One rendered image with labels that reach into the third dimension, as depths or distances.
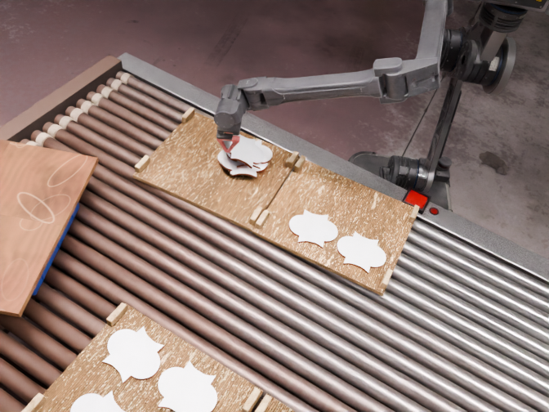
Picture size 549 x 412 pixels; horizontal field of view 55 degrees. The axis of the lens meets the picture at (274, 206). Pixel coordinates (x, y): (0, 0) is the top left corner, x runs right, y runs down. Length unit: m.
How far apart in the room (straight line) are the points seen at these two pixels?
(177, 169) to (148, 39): 2.29
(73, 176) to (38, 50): 2.37
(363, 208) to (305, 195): 0.19
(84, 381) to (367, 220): 0.89
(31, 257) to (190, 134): 0.67
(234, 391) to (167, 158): 0.77
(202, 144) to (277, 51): 2.18
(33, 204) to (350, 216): 0.89
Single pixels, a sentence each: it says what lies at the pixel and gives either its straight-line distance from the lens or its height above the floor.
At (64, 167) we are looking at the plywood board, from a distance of 1.58.
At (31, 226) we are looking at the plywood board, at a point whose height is 1.04.
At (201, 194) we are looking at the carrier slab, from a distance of 1.61.
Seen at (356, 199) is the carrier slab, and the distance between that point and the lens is 1.68.
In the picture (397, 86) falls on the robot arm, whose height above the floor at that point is 1.40.
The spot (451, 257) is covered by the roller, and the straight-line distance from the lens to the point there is 1.68.
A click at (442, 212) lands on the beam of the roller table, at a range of 1.78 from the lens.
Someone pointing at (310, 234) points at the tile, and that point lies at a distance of 1.55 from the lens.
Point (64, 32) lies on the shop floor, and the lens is 4.00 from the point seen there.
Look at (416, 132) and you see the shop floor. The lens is 3.49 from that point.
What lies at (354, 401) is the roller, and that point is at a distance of 1.37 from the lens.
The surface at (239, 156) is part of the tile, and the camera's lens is 1.61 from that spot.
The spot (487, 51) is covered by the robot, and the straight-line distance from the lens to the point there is 1.99.
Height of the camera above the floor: 2.16
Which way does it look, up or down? 50 degrees down
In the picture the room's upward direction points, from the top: 11 degrees clockwise
